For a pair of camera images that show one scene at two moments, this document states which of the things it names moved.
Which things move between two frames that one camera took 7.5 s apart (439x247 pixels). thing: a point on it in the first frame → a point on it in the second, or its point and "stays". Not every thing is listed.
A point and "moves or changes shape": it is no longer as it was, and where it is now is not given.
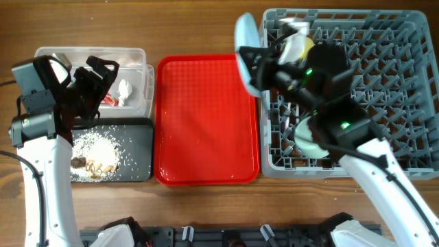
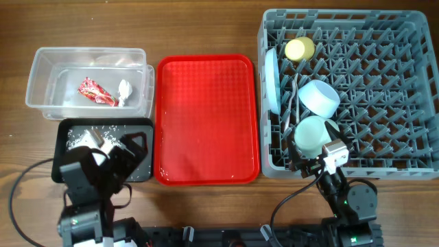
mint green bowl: [304, 140] stays
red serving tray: [206, 122] stays
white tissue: [124, 91] stays
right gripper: [267, 66] → [311, 167]
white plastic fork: [288, 118] stays
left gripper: [97, 86] → [130, 162]
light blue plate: [247, 33] moves or changes shape
